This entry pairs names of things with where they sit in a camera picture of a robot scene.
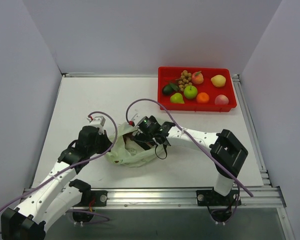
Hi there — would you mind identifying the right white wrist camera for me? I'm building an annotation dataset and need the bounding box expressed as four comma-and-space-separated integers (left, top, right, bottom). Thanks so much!
128, 113, 140, 127

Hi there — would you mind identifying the pale green plastic bag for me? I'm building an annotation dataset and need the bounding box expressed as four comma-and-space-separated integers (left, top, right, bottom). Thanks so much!
105, 122, 164, 168

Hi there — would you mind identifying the orange peach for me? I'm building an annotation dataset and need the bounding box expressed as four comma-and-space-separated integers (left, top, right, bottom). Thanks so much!
191, 71, 204, 85

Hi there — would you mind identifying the brown longan bunch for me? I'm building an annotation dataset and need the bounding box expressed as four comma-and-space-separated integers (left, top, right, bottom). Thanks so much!
168, 70, 192, 92

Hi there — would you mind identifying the green apple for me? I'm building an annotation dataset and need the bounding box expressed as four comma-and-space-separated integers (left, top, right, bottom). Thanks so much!
183, 85, 198, 100

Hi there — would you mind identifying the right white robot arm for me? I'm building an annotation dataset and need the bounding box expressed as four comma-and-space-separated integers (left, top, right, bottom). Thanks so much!
131, 114, 253, 205

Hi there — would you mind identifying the purple cable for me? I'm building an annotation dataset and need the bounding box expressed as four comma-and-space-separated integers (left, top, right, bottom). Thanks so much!
125, 98, 254, 222
0, 111, 119, 235

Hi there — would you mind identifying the dark red grape bunch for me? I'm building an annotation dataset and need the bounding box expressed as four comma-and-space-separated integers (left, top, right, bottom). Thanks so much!
123, 135, 135, 148

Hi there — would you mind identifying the green pear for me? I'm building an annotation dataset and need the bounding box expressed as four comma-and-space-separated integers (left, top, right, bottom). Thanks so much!
169, 92, 185, 104

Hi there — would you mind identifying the dark green avocado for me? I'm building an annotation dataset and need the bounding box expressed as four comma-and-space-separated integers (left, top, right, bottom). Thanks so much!
161, 84, 175, 96

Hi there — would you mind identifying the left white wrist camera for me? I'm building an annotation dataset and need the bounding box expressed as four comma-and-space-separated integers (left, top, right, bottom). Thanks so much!
87, 115, 106, 135

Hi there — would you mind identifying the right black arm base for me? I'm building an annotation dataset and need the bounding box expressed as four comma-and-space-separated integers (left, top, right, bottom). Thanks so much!
196, 189, 242, 226

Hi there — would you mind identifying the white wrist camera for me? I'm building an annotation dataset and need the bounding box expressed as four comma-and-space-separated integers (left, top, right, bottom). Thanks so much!
128, 113, 140, 127
87, 115, 106, 135

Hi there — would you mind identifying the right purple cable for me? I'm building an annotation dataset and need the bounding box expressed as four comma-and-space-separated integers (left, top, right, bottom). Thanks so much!
125, 98, 254, 222

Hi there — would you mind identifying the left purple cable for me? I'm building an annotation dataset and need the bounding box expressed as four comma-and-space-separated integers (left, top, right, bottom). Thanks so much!
0, 111, 119, 235

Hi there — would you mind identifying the red plastic tray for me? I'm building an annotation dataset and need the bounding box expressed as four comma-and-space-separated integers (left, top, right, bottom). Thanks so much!
156, 66, 238, 111

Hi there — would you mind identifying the pink peach from bag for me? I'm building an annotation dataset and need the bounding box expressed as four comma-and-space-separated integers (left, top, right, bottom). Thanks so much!
214, 94, 229, 105

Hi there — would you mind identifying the orange fruit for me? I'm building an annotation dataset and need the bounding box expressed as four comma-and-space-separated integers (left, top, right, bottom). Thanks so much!
196, 92, 210, 104

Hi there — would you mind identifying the aluminium front rail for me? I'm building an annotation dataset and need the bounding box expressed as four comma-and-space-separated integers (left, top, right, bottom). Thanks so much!
17, 186, 287, 211

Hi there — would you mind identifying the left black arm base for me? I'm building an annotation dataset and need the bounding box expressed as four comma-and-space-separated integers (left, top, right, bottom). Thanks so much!
69, 179, 109, 225

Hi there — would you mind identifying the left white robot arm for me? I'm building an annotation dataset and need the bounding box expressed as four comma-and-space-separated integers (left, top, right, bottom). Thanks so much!
1, 123, 112, 240

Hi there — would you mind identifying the yellow lemon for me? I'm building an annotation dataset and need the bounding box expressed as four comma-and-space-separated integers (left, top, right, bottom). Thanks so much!
210, 74, 227, 88

